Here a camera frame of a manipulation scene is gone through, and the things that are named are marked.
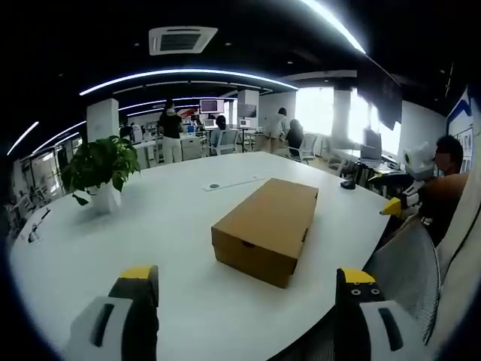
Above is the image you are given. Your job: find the small tool on paper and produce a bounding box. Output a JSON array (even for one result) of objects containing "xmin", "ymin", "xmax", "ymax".
[{"xmin": 26, "ymin": 208, "xmax": 53, "ymax": 244}]

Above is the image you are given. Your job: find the ceiling air conditioner vent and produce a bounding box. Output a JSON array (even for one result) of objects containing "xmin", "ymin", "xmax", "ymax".
[{"xmin": 148, "ymin": 26, "xmax": 219, "ymax": 57}]

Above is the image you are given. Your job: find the white mesh office chair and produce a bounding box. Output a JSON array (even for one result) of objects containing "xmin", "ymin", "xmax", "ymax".
[
  {"xmin": 209, "ymin": 129, "xmax": 241, "ymax": 156},
  {"xmin": 298, "ymin": 132, "xmax": 319, "ymax": 164}
]

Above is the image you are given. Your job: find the person's head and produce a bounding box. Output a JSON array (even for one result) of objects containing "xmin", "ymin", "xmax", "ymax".
[{"xmin": 434, "ymin": 134, "xmax": 465, "ymax": 177}]

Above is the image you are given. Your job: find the white table cable cover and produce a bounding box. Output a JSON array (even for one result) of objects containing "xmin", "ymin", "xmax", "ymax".
[{"xmin": 202, "ymin": 175, "xmax": 268, "ymax": 193}]

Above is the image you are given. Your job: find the wall monitor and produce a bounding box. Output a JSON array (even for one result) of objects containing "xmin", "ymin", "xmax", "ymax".
[{"xmin": 199, "ymin": 99, "xmax": 225, "ymax": 114}]

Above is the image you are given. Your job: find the long ceiling light strip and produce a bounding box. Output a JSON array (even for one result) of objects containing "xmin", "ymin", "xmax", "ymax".
[{"xmin": 78, "ymin": 68, "xmax": 300, "ymax": 97}]

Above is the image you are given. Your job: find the dark hanging screen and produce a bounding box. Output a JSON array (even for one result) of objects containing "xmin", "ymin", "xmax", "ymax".
[{"xmin": 355, "ymin": 61, "xmax": 404, "ymax": 132}]

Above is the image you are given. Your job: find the brown cardboard shoe box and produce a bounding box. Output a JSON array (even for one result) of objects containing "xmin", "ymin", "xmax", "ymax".
[{"xmin": 210, "ymin": 177, "xmax": 321, "ymax": 290}]

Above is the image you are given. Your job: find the open laptop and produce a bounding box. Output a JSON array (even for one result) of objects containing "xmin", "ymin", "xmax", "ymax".
[{"xmin": 358, "ymin": 129, "xmax": 385, "ymax": 163}]

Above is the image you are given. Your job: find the grey mesh office chair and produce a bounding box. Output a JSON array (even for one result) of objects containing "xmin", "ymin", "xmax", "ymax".
[{"xmin": 361, "ymin": 217, "xmax": 441, "ymax": 346}]

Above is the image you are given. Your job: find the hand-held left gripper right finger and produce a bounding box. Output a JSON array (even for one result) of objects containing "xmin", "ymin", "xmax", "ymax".
[{"xmin": 335, "ymin": 267, "xmax": 419, "ymax": 361}]

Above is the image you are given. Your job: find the bright ceiling light strip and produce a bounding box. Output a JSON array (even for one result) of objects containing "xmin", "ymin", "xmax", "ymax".
[{"xmin": 300, "ymin": 0, "xmax": 368, "ymax": 55}]

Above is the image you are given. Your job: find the green potted plant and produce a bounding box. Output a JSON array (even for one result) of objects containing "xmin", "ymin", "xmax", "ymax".
[{"xmin": 60, "ymin": 135, "xmax": 142, "ymax": 216}]

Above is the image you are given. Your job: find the blue wall poster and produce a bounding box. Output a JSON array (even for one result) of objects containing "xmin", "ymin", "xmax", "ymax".
[{"xmin": 446, "ymin": 85, "xmax": 476, "ymax": 167}]

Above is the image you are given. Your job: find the short ceiling light strip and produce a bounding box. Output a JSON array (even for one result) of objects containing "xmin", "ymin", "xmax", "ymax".
[{"xmin": 6, "ymin": 120, "xmax": 40, "ymax": 157}]

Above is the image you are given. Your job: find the cream chair backrest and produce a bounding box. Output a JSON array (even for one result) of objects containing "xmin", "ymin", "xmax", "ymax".
[{"xmin": 428, "ymin": 174, "xmax": 481, "ymax": 361}]

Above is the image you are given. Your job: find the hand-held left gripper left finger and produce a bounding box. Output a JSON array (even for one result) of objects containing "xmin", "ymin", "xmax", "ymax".
[{"xmin": 66, "ymin": 264, "xmax": 161, "ymax": 361}]

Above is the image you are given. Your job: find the person's brown shirt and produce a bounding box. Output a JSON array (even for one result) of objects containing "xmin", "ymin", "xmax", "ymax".
[{"xmin": 416, "ymin": 171, "xmax": 471, "ymax": 247}]

